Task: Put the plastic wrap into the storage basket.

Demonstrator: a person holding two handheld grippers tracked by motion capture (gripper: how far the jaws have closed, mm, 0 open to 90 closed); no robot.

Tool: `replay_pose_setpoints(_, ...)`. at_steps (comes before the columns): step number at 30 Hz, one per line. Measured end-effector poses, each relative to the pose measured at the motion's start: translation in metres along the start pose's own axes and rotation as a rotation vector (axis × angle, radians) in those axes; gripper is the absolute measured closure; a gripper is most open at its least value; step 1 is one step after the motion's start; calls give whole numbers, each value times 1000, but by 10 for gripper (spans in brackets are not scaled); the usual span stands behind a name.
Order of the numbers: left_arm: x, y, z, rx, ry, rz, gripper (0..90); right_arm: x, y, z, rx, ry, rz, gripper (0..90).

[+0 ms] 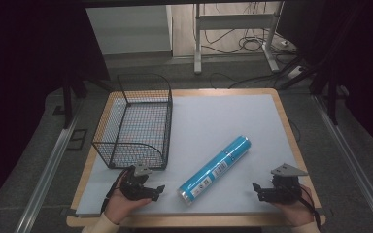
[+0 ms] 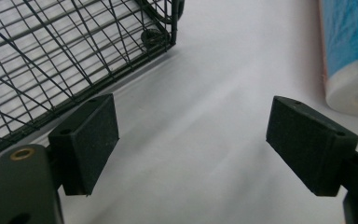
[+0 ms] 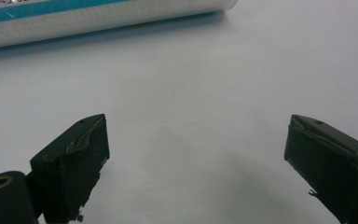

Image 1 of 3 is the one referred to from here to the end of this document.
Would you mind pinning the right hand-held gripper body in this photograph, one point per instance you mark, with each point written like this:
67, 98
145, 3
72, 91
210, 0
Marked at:
286, 191

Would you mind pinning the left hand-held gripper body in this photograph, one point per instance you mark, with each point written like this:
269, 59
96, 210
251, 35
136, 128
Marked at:
132, 187

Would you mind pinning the person's left hand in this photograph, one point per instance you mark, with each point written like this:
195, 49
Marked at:
119, 205

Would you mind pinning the person's right hand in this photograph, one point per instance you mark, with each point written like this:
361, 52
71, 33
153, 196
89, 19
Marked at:
299, 212

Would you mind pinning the blue cylindrical roll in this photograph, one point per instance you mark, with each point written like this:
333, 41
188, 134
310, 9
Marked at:
214, 170

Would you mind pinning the pale grey table mat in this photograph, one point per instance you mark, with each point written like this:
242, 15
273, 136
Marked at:
226, 123

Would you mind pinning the black metal stand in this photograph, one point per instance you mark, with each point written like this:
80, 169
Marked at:
67, 100
332, 97

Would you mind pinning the white power strip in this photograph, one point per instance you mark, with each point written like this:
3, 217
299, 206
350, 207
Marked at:
295, 72

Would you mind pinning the black curtain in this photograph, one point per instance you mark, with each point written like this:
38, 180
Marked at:
22, 64
362, 64

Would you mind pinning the grey cabinet panel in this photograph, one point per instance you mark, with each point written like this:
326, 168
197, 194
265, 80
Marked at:
128, 29

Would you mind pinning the aluminium floor rail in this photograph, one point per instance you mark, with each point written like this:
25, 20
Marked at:
353, 161
45, 174

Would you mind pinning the black floor bracket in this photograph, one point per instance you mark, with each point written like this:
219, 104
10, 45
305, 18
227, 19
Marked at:
77, 139

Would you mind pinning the white metal desk frame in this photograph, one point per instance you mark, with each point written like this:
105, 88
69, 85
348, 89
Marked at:
236, 21

